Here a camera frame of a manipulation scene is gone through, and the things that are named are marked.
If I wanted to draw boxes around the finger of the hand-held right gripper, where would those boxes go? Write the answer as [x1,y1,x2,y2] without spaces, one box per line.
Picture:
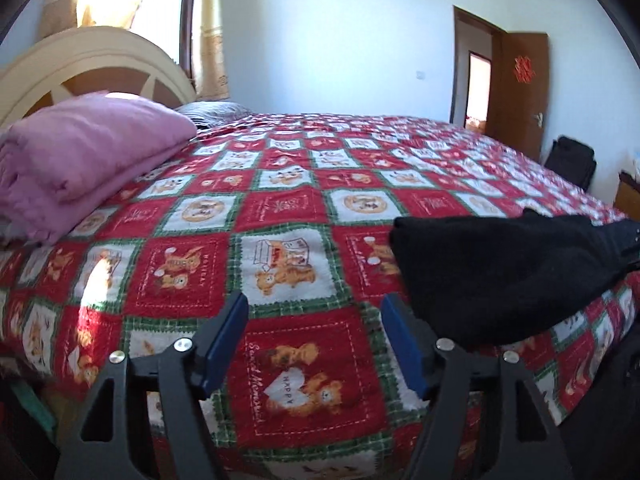
[597,218,640,275]

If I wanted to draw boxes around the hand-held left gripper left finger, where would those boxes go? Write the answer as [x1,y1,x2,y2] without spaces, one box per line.
[54,291,250,480]

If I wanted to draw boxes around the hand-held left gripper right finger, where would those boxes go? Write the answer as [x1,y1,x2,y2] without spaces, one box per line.
[381,292,573,480]

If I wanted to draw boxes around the black pants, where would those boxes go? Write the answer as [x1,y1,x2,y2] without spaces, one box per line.
[389,208,640,347]

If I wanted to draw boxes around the brown wooden cabinet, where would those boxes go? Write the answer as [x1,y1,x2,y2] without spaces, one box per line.
[612,170,640,222]

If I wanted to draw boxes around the black bag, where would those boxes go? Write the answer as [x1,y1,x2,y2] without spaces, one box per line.
[543,135,597,191]

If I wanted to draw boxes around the red printed bear blanket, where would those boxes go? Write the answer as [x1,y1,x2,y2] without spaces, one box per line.
[0,112,640,480]

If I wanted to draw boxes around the brown wooden door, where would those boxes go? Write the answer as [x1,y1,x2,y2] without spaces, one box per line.
[486,32,551,162]

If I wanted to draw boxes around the grey striped pillow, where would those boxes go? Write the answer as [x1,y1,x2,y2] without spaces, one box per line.
[175,101,254,131]

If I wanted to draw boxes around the pink folded blanket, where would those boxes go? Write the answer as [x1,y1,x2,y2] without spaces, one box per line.
[0,91,199,247]

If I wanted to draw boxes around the yellow patterned curtain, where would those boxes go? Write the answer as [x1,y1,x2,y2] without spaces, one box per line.
[192,0,231,101]
[41,0,101,41]

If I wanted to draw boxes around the cream wooden headboard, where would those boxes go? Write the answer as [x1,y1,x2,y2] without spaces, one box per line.
[0,25,197,129]

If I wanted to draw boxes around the window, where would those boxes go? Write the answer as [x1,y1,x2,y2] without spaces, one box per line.
[75,0,195,72]

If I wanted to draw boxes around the dark wooden door frame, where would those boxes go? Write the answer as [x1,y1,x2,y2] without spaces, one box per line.
[449,4,511,136]

